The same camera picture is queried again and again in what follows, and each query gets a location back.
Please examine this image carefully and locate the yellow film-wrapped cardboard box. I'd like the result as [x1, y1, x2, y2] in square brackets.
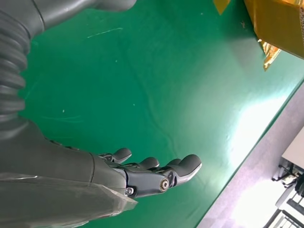
[213, 0, 304, 72]

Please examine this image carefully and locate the black chair base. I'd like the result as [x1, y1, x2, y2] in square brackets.
[272, 157, 304, 198]

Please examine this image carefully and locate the green table mat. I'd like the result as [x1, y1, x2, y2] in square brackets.
[18, 0, 304, 228]

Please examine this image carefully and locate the grey metal frame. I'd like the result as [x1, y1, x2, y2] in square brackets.
[263, 189, 304, 228]

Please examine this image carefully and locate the white desk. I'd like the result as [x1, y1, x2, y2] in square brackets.
[281, 125, 304, 171]

